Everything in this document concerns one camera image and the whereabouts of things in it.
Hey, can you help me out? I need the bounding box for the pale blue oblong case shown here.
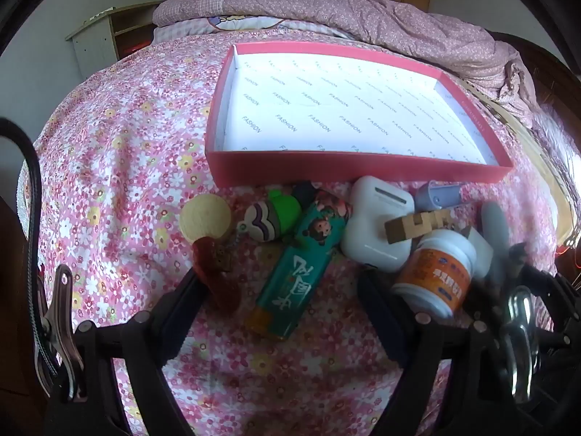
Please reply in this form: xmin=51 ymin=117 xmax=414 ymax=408
xmin=480 ymin=201 xmax=511 ymax=284

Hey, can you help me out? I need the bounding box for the cartoon print pillow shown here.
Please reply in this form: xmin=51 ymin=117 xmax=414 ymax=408
xmin=154 ymin=13 xmax=291 ymax=43

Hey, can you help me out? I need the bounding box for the red keychain charm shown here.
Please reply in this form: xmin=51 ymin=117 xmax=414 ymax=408
xmin=193 ymin=235 xmax=239 ymax=312

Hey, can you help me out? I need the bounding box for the silver metal clip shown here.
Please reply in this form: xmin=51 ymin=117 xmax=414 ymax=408
xmin=499 ymin=285 xmax=542 ymax=405
xmin=38 ymin=263 xmax=89 ymax=400

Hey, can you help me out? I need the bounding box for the pale wooden nightstand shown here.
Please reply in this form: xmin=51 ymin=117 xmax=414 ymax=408
xmin=65 ymin=2 xmax=162 ymax=80

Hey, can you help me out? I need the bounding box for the pink floral bedsheet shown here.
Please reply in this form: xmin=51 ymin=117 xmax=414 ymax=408
xmin=18 ymin=25 xmax=573 ymax=436

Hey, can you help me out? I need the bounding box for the black cable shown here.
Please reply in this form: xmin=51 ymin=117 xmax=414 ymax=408
xmin=0 ymin=118 xmax=60 ymax=378

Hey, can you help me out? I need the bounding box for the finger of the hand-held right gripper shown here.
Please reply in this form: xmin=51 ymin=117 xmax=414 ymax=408
xmin=508 ymin=242 xmax=532 ymax=282

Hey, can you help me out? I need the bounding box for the wooden puzzle block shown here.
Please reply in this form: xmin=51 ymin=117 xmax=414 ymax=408
xmin=384 ymin=209 xmax=459 ymax=237

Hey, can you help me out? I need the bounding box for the white charger plug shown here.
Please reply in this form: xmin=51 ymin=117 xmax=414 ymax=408
xmin=463 ymin=229 xmax=495 ymax=280

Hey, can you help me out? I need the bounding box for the white pill bottle orange label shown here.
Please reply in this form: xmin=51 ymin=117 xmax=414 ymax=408
xmin=391 ymin=229 xmax=477 ymax=319

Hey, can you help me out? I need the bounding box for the woven bamboo mat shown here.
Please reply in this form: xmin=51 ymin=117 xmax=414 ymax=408
xmin=467 ymin=77 xmax=581 ymax=246

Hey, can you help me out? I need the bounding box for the white earbuds case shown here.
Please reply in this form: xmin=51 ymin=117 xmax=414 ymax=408
xmin=340 ymin=175 xmax=415 ymax=273

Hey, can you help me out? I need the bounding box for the lilac plastic clip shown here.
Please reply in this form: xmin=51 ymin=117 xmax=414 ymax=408
xmin=415 ymin=181 xmax=468 ymax=213

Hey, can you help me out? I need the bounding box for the lilac cloth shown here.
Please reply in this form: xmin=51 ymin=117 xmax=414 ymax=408
xmin=531 ymin=106 xmax=581 ymax=164

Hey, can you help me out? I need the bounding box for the cartoon figure keychain green hat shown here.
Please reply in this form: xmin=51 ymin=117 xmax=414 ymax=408
xmin=239 ymin=182 xmax=318 ymax=240

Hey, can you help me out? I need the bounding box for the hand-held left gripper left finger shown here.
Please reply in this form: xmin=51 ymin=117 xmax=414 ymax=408
xmin=75 ymin=266 xmax=214 ymax=436

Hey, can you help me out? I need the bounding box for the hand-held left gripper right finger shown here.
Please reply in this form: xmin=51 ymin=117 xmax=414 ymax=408
xmin=356 ymin=267 xmax=511 ymax=436

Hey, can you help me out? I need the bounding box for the brown wooden furniture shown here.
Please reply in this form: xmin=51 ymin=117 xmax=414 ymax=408
xmin=0 ymin=195 xmax=44 ymax=436

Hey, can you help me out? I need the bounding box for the red shallow cardboard box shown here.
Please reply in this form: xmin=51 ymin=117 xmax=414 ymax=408
xmin=204 ymin=42 xmax=515 ymax=188

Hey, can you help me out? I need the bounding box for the teal cartoon print lighter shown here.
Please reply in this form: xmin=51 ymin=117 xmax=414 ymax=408
xmin=245 ymin=185 xmax=354 ymax=340

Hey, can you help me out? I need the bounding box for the mauve floral quilt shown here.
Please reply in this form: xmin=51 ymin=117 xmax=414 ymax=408
xmin=152 ymin=0 xmax=543 ymax=110

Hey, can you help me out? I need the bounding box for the dark wooden headboard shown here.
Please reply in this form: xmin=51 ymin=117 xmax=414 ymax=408
xmin=488 ymin=32 xmax=581 ymax=146

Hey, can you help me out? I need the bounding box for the round wooden disc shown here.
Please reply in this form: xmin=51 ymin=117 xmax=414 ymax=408
xmin=178 ymin=194 xmax=233 ymax=241

